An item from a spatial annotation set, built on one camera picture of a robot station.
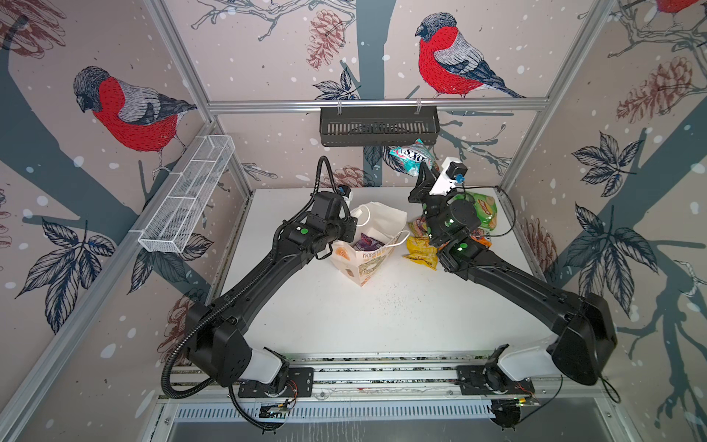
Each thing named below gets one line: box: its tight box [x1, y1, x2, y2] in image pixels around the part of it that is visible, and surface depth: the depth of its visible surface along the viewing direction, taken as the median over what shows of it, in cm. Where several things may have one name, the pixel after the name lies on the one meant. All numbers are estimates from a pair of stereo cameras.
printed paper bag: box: [330, 201, 411, 287], surface depth 79 cm
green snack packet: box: [456, 192, 498, 232], surface depth 109 cm
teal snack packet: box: [382, 142, 436, 176], surface depth 66 cm
